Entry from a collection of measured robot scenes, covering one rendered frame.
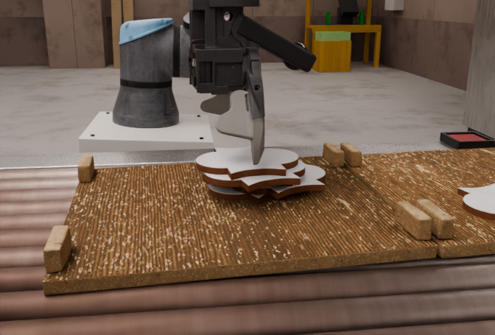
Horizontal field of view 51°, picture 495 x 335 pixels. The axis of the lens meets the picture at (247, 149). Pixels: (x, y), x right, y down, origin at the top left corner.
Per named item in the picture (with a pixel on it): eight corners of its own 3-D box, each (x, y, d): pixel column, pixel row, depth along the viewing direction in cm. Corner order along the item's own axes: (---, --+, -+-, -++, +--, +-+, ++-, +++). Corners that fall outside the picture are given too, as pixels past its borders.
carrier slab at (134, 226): (84, 178, 83) (83, 168, 82) (329, 163, 90) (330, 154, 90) (43, 296, 50) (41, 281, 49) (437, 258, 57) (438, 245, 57)
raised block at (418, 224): (392, 220, 63) (394, 199, 62) (406, 219, 63) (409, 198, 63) (417, 242, 57) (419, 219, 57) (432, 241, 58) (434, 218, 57)
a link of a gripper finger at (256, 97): (245, 129, 65) (236, 68, 68) (259, 128, 66) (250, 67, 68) (253, 113, 61) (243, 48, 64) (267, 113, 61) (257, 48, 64)
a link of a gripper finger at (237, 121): (217, 167, 62) (208, 98, 65) (265, 163, 64) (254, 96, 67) (221, 159, 60) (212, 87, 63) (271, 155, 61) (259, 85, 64)
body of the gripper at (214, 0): (189, 88, 70) (186, -5, 67) (251, 86, 72) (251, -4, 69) (197, 99, 63) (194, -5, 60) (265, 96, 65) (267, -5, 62)
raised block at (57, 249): (54, 248, 56) (51, 224, 55) (72, 247, 56) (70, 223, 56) (44, 276, 50) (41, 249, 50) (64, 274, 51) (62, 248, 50)
